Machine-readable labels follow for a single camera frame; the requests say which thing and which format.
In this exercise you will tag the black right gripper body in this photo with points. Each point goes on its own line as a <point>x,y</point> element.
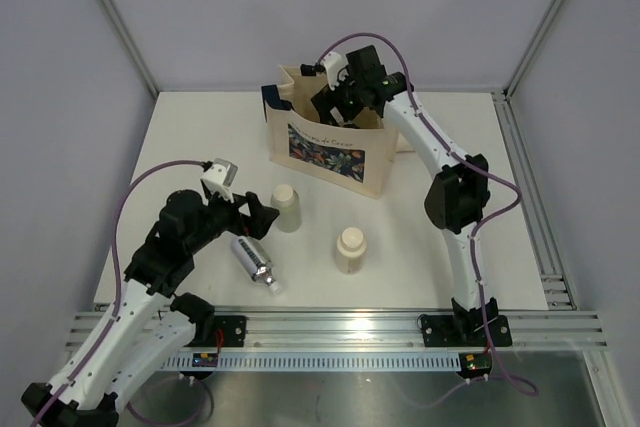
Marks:
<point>349,90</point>

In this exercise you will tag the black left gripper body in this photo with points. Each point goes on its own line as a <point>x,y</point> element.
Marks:
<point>222,216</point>

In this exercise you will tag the green bottle white cap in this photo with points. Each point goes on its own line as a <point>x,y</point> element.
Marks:
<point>286,200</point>

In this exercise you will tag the silver metallic bottle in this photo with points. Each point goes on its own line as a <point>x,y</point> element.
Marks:
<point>255,262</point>

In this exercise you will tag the floral canvas tote bag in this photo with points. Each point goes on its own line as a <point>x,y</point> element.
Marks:
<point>358,159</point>

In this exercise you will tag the cream bottle white cap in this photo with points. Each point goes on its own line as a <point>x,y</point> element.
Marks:
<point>351,246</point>

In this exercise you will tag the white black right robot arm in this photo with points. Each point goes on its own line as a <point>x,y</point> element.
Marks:
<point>456,198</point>

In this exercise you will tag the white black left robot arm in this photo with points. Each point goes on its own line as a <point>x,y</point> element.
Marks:
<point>147,322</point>

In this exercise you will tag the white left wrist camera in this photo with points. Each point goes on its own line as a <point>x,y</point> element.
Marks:
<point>217,178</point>

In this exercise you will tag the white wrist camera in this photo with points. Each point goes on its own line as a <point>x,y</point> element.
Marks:
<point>217,178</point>
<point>333,66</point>

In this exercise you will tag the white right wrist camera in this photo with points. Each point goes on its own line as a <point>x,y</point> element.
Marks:
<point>333,66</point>

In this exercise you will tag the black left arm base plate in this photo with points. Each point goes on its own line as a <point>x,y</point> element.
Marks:
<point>227,331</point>

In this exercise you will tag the white slotted cable duct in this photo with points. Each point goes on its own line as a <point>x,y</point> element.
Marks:
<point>314,362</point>

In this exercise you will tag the aluminium mounting rail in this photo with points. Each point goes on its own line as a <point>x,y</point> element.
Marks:
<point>342,330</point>

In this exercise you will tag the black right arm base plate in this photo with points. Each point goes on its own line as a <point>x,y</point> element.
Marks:
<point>447,331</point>

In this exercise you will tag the right aluminium frame post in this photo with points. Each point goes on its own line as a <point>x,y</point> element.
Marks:
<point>534,46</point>

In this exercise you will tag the aluminium frame post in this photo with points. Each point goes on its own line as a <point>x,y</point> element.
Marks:
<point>129,46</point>
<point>534,46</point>

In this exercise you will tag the left aluminium frame post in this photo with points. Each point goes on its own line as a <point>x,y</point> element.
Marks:
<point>129,46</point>

